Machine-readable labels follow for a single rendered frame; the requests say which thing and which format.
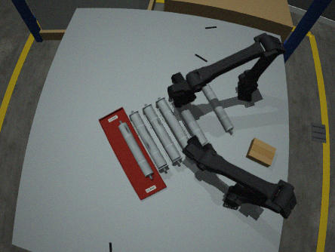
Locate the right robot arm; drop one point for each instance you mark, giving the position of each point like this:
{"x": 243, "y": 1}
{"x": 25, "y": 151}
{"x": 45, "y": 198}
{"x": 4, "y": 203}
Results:
{"x": 248, "y": 79}

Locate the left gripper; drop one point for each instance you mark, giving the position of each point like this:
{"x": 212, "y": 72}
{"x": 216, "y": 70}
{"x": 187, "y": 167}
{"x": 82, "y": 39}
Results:
{"x": 210, "y": 146}

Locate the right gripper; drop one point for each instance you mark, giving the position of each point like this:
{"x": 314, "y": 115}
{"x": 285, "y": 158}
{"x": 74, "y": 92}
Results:
{"x": 178, "y": 102}

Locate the brown cardboard box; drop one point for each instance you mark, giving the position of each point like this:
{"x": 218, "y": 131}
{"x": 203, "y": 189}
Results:
{"x": 261, "y": 152}

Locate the red scrap tray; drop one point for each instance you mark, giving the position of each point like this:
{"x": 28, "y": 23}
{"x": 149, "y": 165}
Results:
{"x": 142, "y": 185}

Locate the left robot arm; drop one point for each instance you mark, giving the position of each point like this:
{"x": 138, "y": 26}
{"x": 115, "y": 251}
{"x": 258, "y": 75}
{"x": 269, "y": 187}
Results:
{"x": 279, "y": 198}

